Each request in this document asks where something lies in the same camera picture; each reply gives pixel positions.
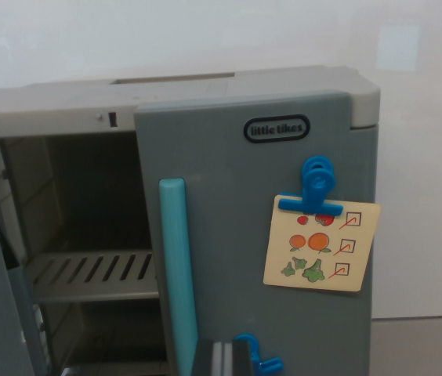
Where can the gray toy fridge cabinet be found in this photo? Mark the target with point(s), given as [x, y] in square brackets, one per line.
[48, 105]

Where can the cream grocery checklist card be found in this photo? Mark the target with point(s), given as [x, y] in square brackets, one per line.
[276, 274]

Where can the blue clip magnet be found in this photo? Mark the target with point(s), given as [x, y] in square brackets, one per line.
[270, 366]
[317, 184]

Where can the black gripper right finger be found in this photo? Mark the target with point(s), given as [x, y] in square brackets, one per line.
[242, 360]

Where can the gray fridge door with logo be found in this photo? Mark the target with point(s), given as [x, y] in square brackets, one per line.
[225, 164]

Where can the gray slotted fridge shelf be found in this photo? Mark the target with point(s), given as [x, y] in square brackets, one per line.
[88, 290]

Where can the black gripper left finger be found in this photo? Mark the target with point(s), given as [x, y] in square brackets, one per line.
[205, 360]

